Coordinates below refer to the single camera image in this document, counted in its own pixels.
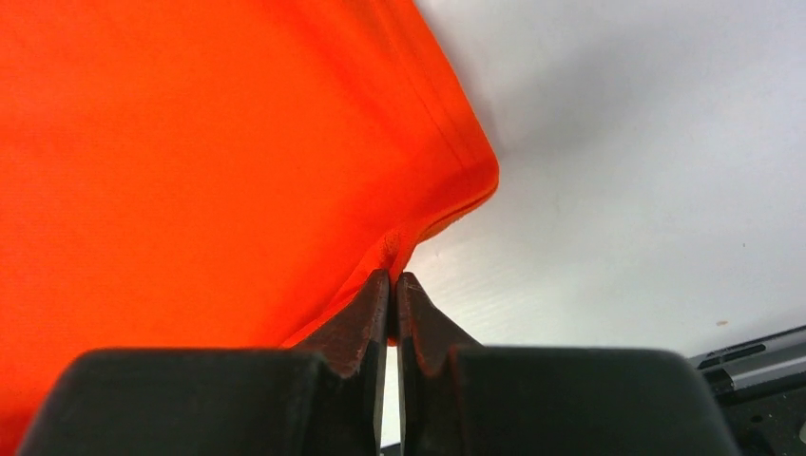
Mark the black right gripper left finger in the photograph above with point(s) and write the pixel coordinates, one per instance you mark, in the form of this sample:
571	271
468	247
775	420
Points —
345	416

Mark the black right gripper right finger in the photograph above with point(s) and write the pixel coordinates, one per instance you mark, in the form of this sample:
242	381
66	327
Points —
427	339

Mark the orange t-shirt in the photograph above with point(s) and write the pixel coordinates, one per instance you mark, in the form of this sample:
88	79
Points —
213	173

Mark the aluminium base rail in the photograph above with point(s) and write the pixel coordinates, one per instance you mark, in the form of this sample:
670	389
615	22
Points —
764	361

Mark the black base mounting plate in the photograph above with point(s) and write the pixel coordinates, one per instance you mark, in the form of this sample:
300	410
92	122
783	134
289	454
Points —
768	425

